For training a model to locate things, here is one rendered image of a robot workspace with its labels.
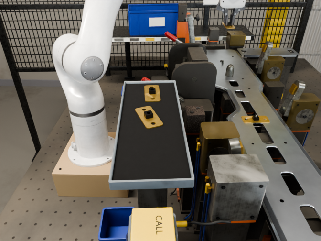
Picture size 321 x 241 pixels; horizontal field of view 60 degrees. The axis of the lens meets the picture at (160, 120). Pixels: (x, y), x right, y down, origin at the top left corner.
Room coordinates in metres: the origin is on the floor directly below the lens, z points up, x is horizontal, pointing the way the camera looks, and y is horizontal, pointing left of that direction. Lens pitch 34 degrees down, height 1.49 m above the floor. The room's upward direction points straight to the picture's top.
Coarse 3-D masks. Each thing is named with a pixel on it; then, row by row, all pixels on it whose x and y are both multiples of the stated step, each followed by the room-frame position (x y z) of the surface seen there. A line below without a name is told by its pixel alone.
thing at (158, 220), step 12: (132, 216) 0.25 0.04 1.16; (144, 216) 0.25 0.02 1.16; (156, 216) 0.25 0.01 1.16; (168, 216) 0.25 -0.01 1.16; (132, 228) 0.23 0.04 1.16; (144, 228) 0.23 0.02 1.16; (156, 228) 0.23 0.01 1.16; (168, 228) 0.23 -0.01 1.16; (132, 240) 0.22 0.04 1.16; (144, 240) 0.22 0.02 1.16; (156, 240) 0.22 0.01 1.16; (168, 240) 0.22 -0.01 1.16
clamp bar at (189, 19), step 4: (188, 16) 1.19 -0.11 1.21; (192, 16) 1.18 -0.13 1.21; (196, 16) 1.19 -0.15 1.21; (184, 20) 1.20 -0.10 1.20; (188, 20) 1.18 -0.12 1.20; (192, 20) 1.18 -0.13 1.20; (196, 20) 1.20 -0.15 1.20; (188, 24) 1.18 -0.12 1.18; (192, 24) 1.18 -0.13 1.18; (188, 28) 1.20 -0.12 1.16; (192, 28) 1.18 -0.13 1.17; (188, 32) 1.21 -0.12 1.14; (192, 32) 1.18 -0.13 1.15; (192, 36) 1.18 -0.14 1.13; (192, 40) 1.18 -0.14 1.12
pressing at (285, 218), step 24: (240, 72) 1.11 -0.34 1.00; (264, 96) 0.90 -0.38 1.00; (240, 120) 0.74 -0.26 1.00; (264, 144) 0.62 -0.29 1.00; (288, 144) 0.62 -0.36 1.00; (264, 168) 0.52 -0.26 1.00; (288, 168) 0.52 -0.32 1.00; (312, 168) 0.52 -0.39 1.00; (288, 192) 0.44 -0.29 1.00; (312, 192) 0.44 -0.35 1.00; (288, 216) 0.37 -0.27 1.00; (288, 240) 0.32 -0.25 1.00; (312, 240) 0.32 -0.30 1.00
